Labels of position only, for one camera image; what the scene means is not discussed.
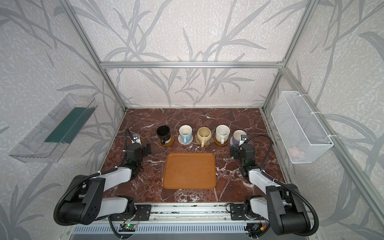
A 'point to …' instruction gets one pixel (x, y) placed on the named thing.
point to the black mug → (164, 132)
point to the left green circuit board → (127, 227)
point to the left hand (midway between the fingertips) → (141, 138)
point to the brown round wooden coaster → (219, 143)
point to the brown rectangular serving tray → (190, 170)
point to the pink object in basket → (295, 152)
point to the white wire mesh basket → (304, 138)
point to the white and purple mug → (237, 136)
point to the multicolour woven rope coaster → (182, 143)
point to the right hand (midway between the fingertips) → (241, 141)
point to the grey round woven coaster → (231, 142)
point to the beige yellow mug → (204, 135)
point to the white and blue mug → (185, 131)
